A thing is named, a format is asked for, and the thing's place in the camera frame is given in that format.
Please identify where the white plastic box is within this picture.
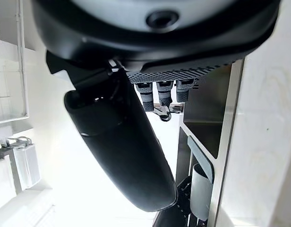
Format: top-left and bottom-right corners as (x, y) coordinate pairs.
(8, 136), (41, 191)

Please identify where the white cup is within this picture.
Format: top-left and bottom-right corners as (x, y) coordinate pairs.
(190, 163), (214, 220)

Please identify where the grey plate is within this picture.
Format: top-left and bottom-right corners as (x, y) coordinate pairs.
(187, 136), (215, 187)

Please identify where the stainless steel sink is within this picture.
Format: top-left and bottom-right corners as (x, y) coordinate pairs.
(175, 58), (245, 227)

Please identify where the black perforated sink mat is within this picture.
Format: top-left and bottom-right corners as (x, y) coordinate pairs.
(153, 177), (208, 227)

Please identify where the white wall pipe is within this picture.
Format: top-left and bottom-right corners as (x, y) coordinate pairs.
(14, 0), (30, 125)

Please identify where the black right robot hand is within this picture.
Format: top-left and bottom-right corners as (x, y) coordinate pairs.
(31, 0), (282, 213)

